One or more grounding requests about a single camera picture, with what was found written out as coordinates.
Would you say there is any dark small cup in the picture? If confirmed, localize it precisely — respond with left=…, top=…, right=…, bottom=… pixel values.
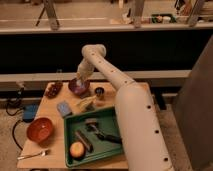
left=95, top=87, right=105, bottom=100

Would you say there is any blue box on floor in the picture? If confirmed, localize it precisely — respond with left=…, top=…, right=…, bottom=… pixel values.
left=22, top=104, right=38, bottom=123

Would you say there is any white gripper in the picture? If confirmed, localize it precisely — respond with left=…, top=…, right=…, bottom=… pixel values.
left=77, top=60, right=95, bottom=82

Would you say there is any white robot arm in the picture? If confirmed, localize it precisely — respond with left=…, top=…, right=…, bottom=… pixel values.
left=77, top=44, right=174, bottom=171

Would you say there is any round orange fruit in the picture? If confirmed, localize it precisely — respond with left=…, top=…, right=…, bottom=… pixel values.
left=70, top=141, right=85, bottom=158

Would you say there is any orange bowl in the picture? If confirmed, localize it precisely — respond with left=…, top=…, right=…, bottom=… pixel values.
left=26, top=117, right=54, bottom=143

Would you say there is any brown rectangular bar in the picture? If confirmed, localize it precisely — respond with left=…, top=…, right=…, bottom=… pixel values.
left=75, top=130, right=93, bottom=153

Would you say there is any green plastic tray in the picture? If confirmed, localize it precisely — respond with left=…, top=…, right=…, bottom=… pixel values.
left=64, top=107, right=123, bottom=168

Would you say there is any purple bowl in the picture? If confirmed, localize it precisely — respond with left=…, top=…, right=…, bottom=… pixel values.
left=68, top=78, right=90, bottom=96

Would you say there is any black handled brush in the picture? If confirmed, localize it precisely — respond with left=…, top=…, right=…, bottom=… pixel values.
left=85, top=118, right=122, bottom=144

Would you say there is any black cable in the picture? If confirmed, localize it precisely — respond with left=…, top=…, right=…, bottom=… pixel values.
left=5, top=96, right=28, bottom=151

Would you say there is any silver fork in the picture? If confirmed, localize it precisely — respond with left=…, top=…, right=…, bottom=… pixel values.
left=17, top=149, right=50, bottom=160

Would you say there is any blue sponge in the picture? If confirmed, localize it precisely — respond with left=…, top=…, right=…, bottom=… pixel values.
left=57, top=101, right=72, bottom=117

